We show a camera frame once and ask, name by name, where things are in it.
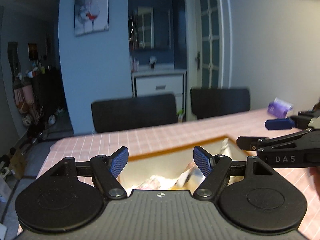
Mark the purple tissue pack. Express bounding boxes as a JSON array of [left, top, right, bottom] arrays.
[[267, 98, 294, 119]]

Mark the orange cardboard box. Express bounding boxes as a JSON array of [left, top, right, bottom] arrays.
[[118, 136, 249, 194]]

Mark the left black chair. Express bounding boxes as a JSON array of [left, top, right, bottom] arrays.
[[91, 94, 178, 133]]

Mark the clear organza gift bag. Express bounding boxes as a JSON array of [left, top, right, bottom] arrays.
[[218, 138, 236, 160]]

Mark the dark cluttered shelf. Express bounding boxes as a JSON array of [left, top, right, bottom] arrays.
[[7, 42, 66, 138]]

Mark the right black chair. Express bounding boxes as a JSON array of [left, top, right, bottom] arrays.
[[190, 88, 251, 120]]

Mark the white glass-panel door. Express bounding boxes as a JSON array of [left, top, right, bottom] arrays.
[[185, 0, 232, 88]]

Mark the silver snack packet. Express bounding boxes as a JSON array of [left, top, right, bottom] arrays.
[[174, 165, 205, 191]]

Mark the pink fluffy item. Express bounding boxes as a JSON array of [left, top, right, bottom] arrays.
[[132, 175, 177, 190]]

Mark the person's right hand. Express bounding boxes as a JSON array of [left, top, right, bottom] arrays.
[[309, 167, 320, 197]]

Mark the black chair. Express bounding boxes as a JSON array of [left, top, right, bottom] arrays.
[[190, 88, 251, 120], [91, 94, 178, 133]]

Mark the white sideboard cabinet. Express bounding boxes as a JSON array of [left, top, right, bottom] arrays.
[[131, 69, 187, 112]]

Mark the wine glass wall picture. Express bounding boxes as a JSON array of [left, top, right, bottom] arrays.
[[74, 0, 110, 37]]

